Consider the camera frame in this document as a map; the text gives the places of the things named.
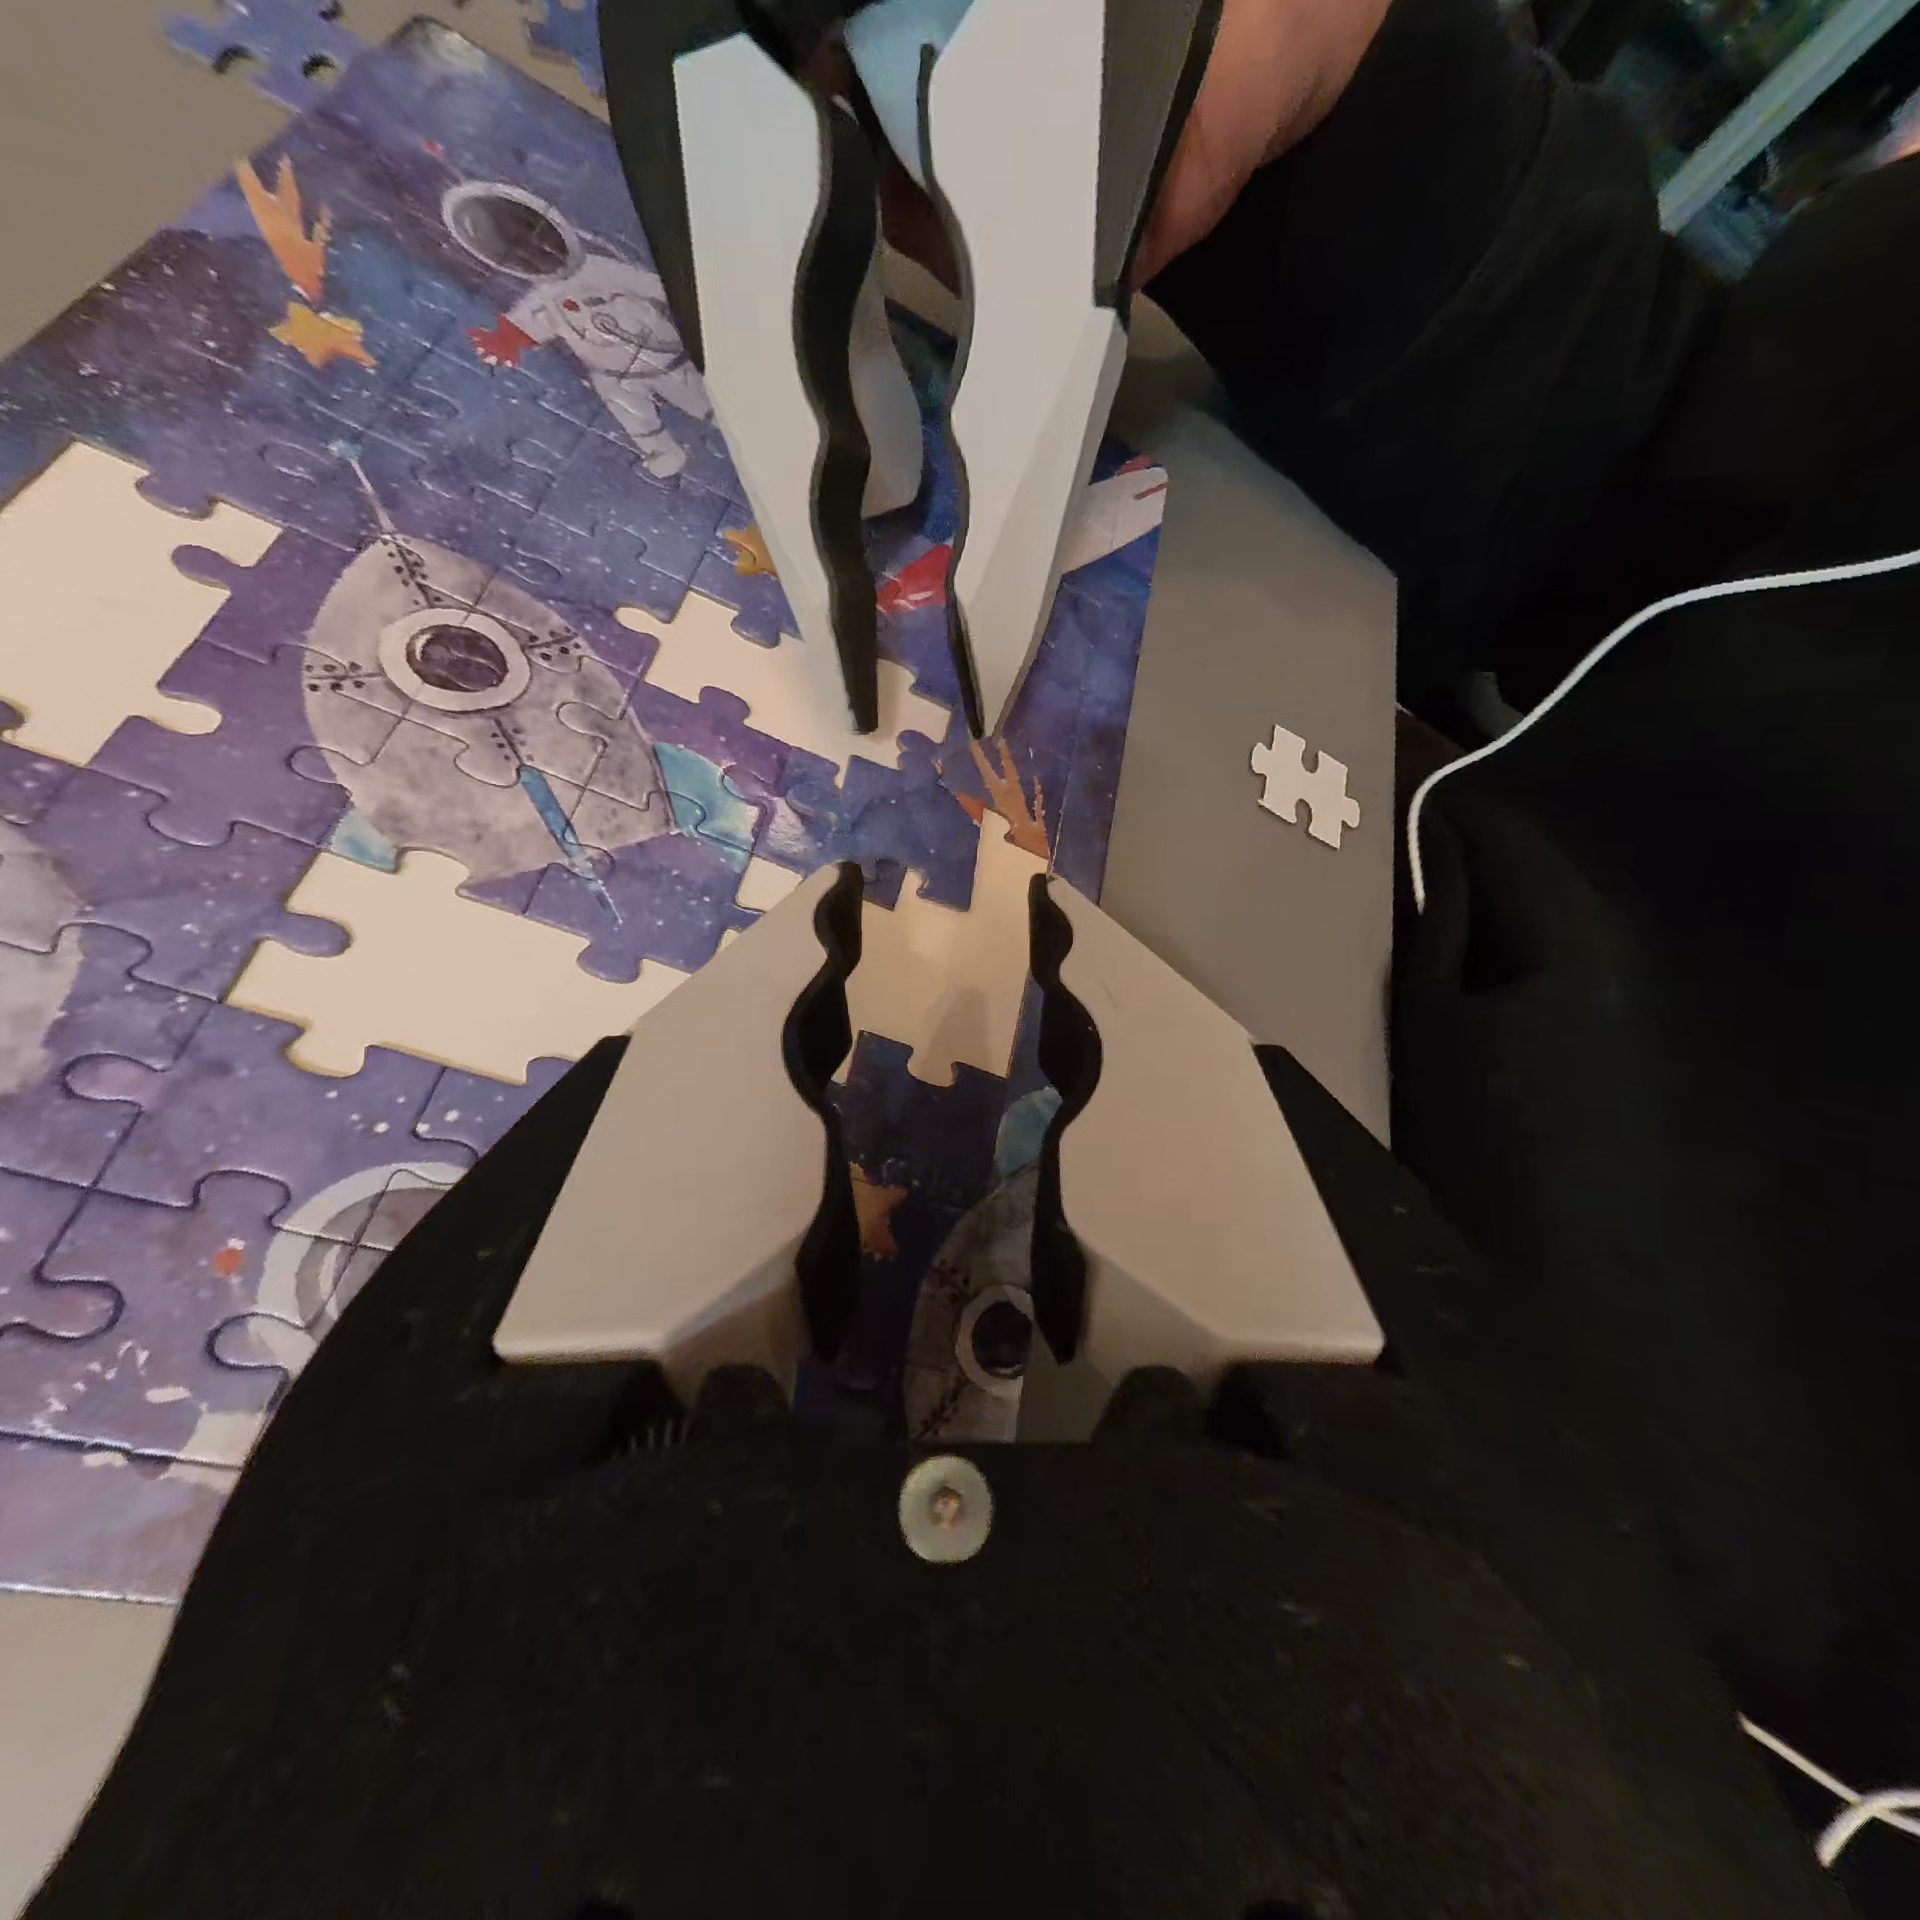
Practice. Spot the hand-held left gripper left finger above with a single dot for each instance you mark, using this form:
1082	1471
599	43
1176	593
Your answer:
660	1201

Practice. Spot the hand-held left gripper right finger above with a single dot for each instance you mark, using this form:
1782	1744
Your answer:
1217	1201

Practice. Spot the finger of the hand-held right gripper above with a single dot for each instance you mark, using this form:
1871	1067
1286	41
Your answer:
749	268
1038	303

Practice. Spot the space jigsaw puzzle board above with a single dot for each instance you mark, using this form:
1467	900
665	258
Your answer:
451	673

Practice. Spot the person's right hand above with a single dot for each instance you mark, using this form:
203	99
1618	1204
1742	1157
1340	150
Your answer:
1262	89

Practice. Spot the group of loose puzzle pieces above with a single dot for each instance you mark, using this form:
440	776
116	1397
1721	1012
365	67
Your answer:
279	30

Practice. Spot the white puzzle piece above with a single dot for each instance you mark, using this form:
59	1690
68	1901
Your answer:
1301	787

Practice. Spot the person's black jacket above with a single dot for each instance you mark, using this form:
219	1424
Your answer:
1649	1201

